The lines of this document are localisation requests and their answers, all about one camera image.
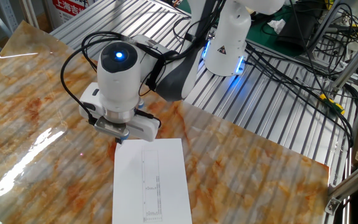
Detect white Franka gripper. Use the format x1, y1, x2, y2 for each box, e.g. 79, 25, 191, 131
78, 82, 161, 145

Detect white printed paper sheet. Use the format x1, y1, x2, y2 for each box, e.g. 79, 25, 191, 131
112, 138, 193, 224

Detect orange marble pattern mat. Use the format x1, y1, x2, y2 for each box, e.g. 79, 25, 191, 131
0, 20, 331, 224

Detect white sign with red print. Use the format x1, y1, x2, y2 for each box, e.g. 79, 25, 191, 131
44, 0, 96, 30

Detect grey slotted metal upright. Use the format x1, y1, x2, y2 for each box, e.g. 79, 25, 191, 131
0, 0, 20, 34

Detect green mat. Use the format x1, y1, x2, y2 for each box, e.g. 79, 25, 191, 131
177, 0, 310, 58

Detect crumpled white tissue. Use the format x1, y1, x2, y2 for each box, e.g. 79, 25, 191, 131
266, 18, 287, 35

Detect black bag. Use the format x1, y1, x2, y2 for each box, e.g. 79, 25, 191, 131
275, 4, 323, 54

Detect thin grey metal pole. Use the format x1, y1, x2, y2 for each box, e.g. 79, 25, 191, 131
308, 0, 341, 54

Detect silver mount plate blue knobs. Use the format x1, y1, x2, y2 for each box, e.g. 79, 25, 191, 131
93, 99, 145, 140

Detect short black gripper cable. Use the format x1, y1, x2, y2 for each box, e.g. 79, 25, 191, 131
135, 110, 162, 129

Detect long black looped cable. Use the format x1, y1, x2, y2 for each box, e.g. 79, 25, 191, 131
60, 30, 180, 125

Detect yellow handled screwdriver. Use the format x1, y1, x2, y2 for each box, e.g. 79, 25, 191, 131
318, 93, 346, 116

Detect black cable bundle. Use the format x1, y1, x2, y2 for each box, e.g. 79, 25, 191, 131
244, 0, 358, 149

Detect aluminium rail with corner bracket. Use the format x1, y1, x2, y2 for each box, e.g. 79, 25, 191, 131
324, 160, 358, 215

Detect thick aluminium frame post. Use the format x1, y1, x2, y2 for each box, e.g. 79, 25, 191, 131
331, 30, 358, 91

